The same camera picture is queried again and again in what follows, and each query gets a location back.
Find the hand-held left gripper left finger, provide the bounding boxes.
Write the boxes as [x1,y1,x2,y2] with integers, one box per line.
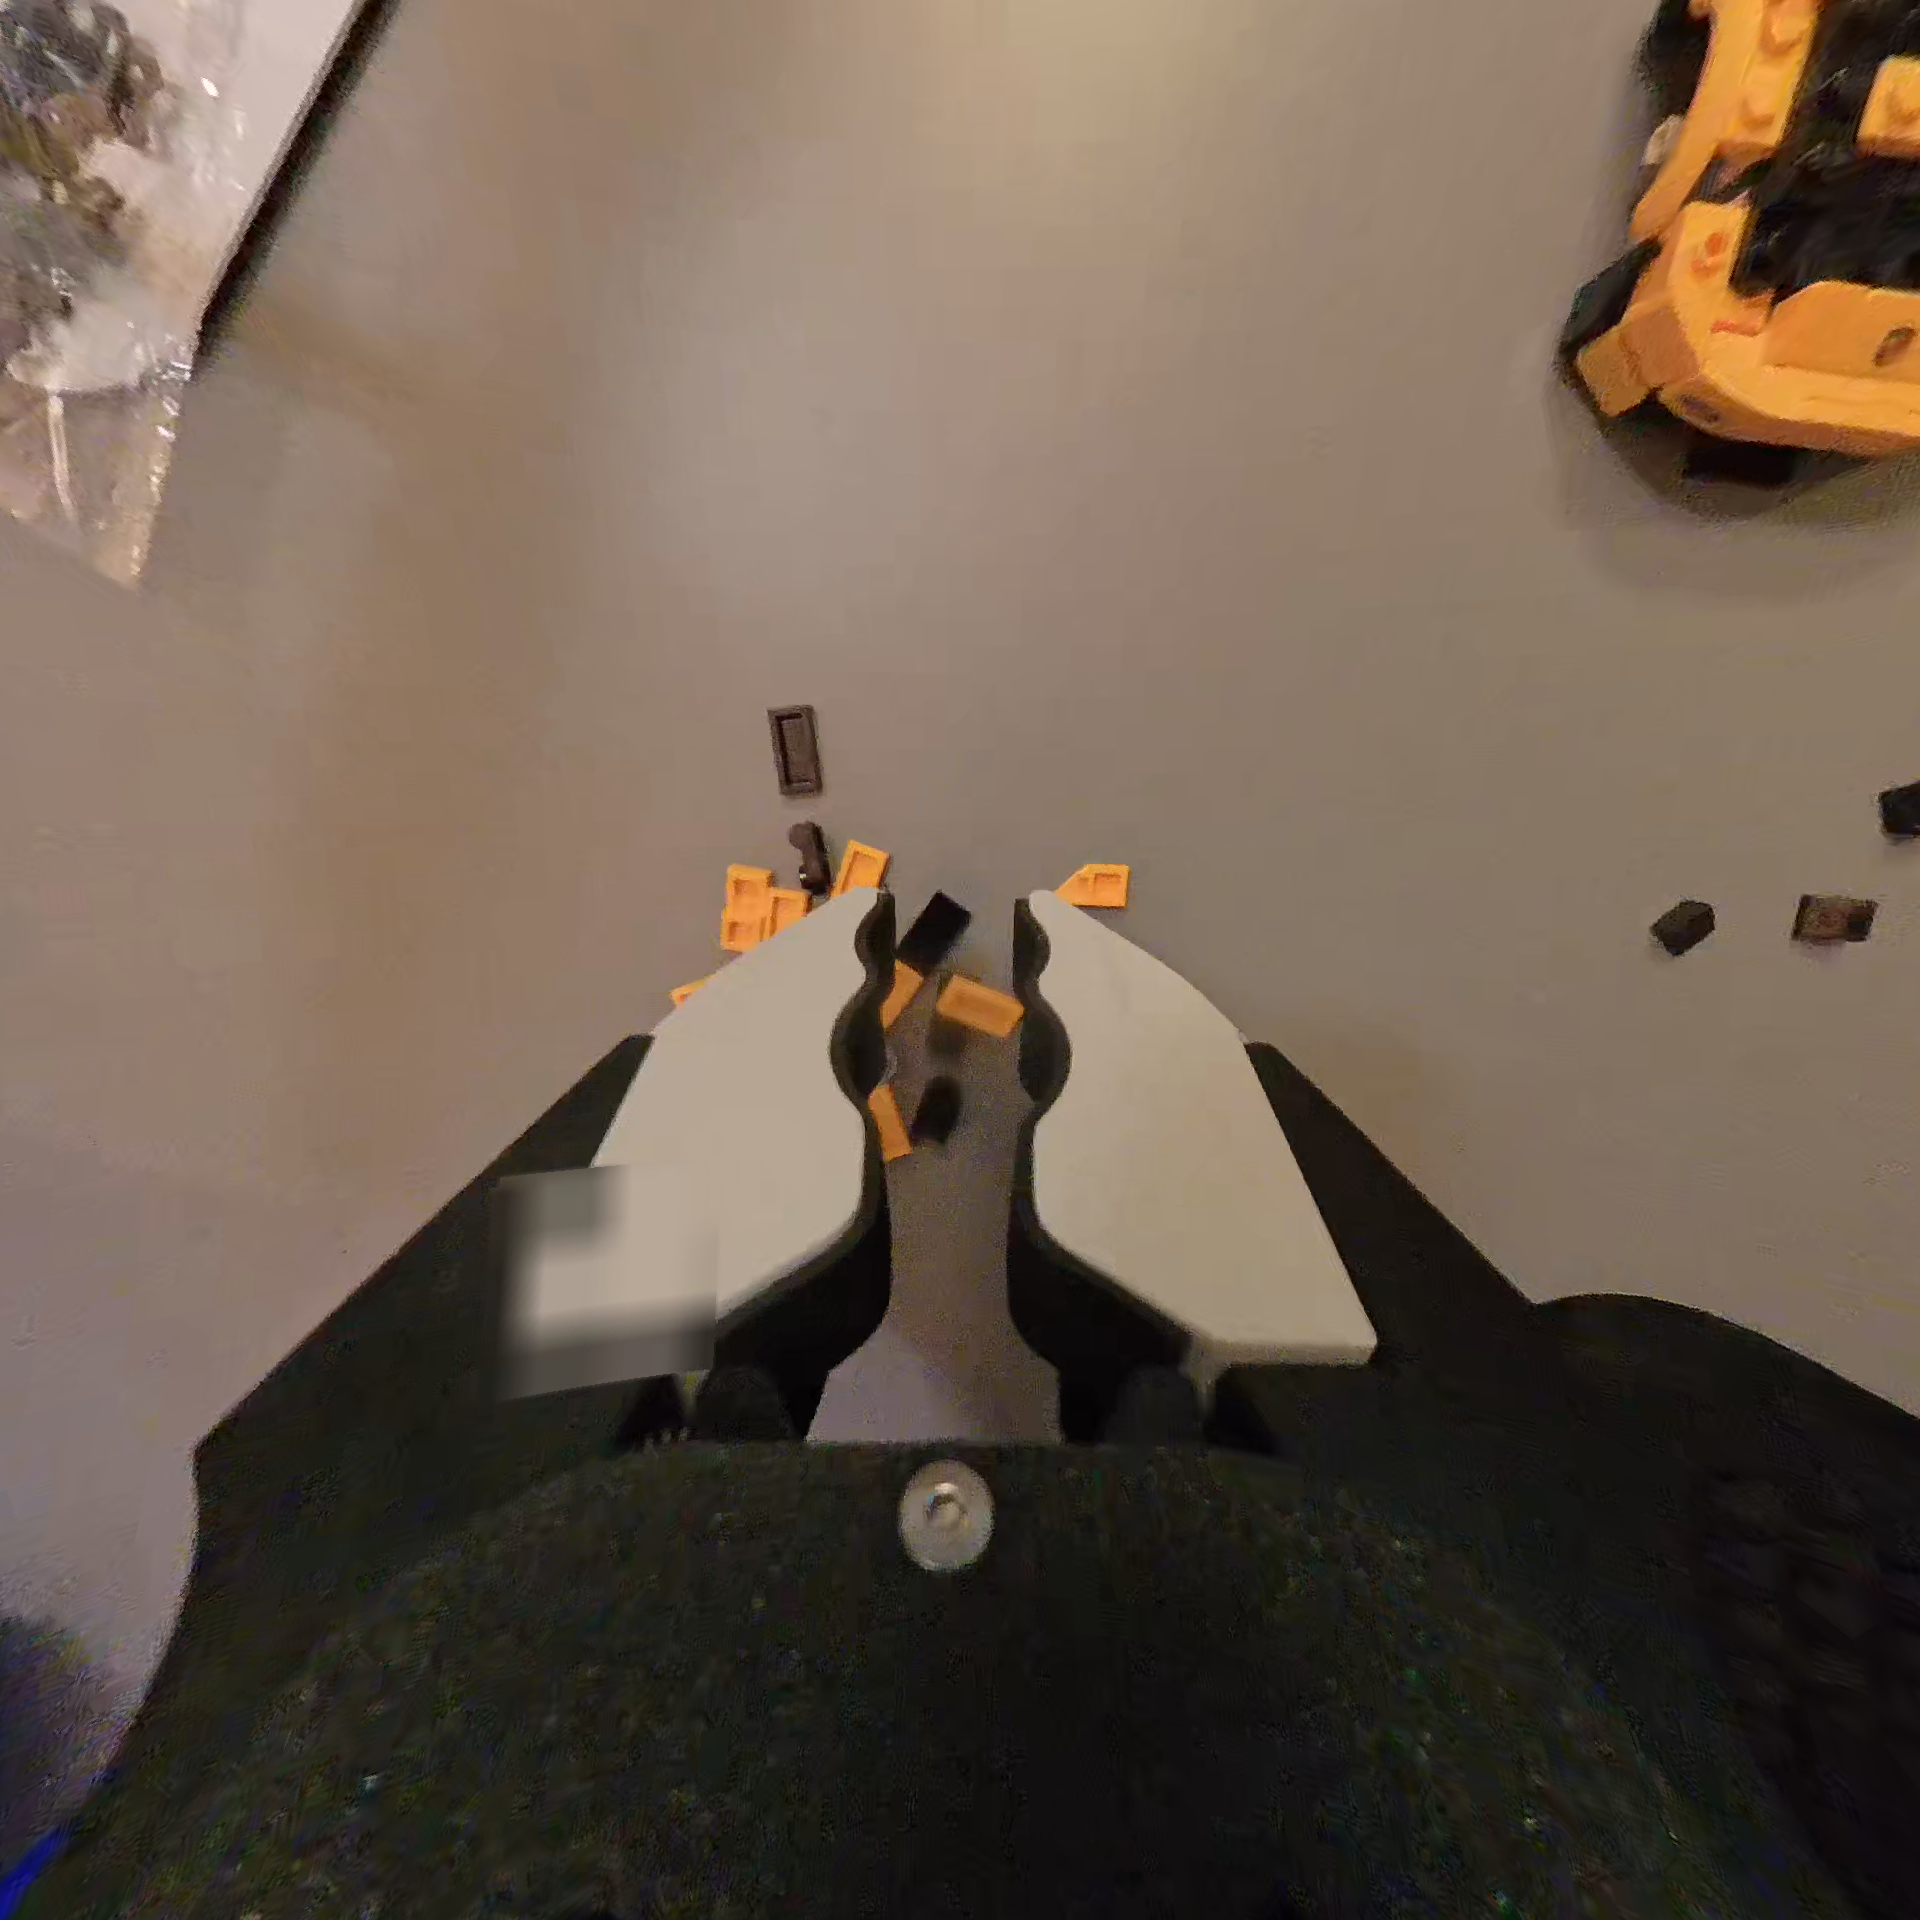
[592,885,897,1430]

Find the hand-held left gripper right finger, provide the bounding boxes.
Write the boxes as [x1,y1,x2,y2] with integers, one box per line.
[1003,889,1379,1437]

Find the pile of lego pieces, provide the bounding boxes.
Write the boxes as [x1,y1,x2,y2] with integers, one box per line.
[667,701,1136,1169]

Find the orange lego car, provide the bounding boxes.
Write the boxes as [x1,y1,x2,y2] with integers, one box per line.
[1556,0,1920,488]

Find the person's black clothing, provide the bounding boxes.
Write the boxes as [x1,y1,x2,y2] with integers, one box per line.
[1515,1294,1920,1920]

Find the clear bag of grey parts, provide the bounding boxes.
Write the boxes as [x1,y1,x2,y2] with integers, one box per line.
[0,0,226,591]

